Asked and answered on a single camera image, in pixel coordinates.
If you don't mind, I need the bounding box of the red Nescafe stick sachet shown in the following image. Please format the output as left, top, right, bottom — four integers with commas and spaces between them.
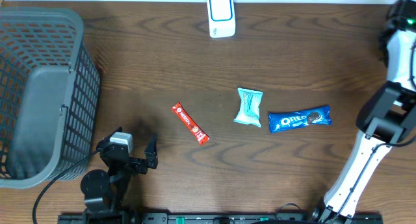
172, 103, 210, 145

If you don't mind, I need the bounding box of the mint green wipes pack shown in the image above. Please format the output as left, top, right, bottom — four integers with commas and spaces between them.
234, 88, 263, 128

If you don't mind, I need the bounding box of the blue Oreo cookie pack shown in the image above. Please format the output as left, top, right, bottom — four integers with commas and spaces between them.
268, 105, 332, 134

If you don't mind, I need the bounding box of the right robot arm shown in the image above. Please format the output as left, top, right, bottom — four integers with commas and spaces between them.
310, 0, 415, 223

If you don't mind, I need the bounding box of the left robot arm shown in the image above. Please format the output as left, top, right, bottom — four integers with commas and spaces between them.
81, 127, 158, 224

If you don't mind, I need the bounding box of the white barcode scanner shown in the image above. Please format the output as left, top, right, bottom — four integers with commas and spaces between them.
207, 0, 236, 38

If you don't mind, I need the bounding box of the grey plastic basket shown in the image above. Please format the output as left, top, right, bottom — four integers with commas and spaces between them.
1, 7, 101, 189

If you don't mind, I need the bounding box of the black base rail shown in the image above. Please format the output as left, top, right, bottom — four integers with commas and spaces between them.
57, 212, 384, 224

